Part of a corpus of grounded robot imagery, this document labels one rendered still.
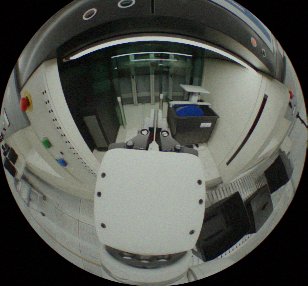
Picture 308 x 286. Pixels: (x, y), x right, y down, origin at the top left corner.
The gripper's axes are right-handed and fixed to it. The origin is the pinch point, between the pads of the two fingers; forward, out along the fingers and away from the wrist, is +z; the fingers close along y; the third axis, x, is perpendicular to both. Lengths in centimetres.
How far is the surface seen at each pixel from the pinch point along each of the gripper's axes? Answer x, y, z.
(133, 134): -39, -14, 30
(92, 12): 17.9, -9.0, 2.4
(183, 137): -26.4, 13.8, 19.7
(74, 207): -126, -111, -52
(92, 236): -119, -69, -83
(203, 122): -17.5, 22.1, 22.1
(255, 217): -30, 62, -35
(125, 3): 17.7, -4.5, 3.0
